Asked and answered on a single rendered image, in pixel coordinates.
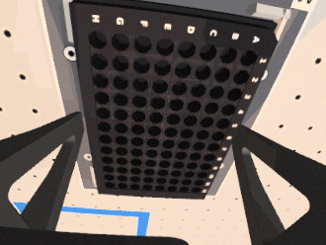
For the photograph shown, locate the grey rectangular base plate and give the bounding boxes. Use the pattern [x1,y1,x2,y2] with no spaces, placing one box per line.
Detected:
[0,0,326,245]

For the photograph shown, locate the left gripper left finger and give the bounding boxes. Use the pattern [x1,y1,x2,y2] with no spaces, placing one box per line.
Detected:
[0,112,84,231]

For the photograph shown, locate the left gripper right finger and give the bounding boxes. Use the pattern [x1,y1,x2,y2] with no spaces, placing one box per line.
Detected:
[232,124,326,245]

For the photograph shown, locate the black well plate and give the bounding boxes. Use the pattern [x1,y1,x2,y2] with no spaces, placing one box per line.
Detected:
[68,0,278,200]

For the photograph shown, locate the blue tape outline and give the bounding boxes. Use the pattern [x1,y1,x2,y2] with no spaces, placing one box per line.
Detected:
[13,202,150,236]

